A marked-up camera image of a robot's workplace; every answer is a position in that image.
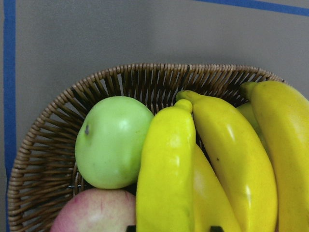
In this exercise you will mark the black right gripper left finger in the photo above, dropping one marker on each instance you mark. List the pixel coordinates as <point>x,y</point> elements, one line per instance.
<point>131,228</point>

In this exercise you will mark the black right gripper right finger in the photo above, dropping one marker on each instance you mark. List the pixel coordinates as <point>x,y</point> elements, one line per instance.
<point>216,229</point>

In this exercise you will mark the yellow banana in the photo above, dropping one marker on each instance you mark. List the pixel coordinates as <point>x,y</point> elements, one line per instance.
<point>282,114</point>
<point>164,198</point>
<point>239,160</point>
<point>211,205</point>

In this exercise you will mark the brown wicker basket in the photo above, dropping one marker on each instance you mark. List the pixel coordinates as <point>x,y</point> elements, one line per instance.
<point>44,174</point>

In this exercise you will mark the red pink apple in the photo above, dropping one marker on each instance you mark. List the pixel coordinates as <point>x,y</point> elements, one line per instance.
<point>97,210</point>

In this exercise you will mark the green apple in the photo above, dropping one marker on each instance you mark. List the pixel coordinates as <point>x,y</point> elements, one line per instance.
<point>109,143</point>

